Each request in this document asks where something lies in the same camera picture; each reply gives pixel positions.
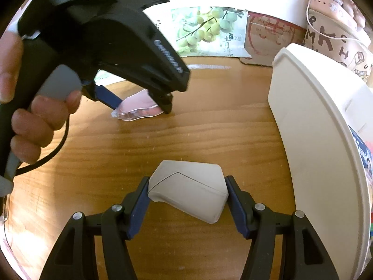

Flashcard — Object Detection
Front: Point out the pink oval packet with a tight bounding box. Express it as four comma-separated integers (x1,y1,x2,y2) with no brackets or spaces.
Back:
111,89,163,121

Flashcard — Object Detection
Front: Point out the brown cardboard panel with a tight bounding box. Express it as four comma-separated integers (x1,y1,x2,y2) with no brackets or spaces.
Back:
239,11,306,67

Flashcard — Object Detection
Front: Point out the person left hand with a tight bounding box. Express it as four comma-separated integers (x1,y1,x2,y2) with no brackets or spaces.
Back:
1,31,82,164

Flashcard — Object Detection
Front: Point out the grape print cardboard sheet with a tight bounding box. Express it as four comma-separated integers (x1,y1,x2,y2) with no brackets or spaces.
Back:
94,5,252,87

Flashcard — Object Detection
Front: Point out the white cable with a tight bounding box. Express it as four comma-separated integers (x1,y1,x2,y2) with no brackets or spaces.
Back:
305,0,365,50

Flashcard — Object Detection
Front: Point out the blue dental floss box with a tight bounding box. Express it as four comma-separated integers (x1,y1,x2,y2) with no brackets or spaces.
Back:
349,127,372,180

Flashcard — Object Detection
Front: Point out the beige house-shaped box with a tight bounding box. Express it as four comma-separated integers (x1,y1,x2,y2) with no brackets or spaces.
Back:
147,160,228,224

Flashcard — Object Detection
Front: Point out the white plastic bin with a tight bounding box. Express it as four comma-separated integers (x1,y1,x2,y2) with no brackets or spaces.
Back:
268,44,372,279

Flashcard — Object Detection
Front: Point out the multicolour puzzle cube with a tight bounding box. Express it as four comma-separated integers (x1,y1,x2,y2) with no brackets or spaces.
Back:
370,207,373,239

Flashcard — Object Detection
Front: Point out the beige lettered storage bag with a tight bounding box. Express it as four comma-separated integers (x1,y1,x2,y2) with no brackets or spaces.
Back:
304,9,372,82

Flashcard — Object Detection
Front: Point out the brown-haired rag doll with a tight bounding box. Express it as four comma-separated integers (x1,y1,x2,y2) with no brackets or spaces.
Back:
333,0,362,17

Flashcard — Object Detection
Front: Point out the black cable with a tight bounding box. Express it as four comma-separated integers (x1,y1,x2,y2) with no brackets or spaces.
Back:
13,113,71,177

